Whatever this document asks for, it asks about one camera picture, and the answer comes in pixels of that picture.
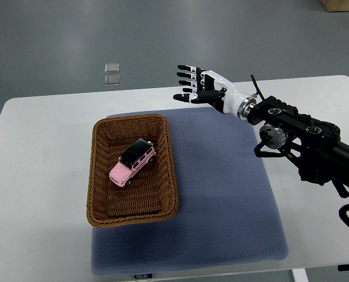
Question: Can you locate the white table leg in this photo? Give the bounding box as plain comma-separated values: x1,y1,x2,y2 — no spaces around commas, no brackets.
291,268,309,282

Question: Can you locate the brown wicker basket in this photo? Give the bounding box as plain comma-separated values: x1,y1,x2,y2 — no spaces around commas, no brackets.
86,114,179,228

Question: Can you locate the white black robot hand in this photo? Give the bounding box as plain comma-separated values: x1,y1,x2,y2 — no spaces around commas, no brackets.
173,65,256,120

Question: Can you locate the upper metal floor plate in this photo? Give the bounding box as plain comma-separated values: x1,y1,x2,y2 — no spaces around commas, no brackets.
105,63,120,73

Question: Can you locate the wooden box corner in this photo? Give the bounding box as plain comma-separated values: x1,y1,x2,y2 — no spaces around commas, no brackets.
320,0,349,12

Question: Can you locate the pink toy car black roof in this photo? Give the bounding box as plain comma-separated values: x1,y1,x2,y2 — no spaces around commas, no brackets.
109,138,156,187

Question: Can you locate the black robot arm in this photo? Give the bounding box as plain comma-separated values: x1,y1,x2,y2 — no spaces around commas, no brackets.
173,65,349,198

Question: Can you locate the blue-grey fabric mat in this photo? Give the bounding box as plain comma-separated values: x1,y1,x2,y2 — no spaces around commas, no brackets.
92,108,288,276

